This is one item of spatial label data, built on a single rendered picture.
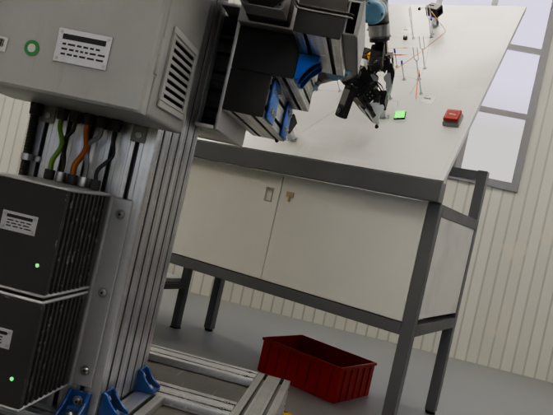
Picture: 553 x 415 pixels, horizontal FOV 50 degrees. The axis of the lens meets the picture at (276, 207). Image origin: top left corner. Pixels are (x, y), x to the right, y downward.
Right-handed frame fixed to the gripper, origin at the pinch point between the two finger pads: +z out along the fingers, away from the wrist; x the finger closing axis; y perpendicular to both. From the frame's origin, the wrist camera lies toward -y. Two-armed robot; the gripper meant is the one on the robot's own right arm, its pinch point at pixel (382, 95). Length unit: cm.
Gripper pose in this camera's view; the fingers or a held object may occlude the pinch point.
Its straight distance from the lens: 222.2
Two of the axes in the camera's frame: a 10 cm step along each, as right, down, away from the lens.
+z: 1.3, 9.2, 3.7
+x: -9.3, -0.2, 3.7
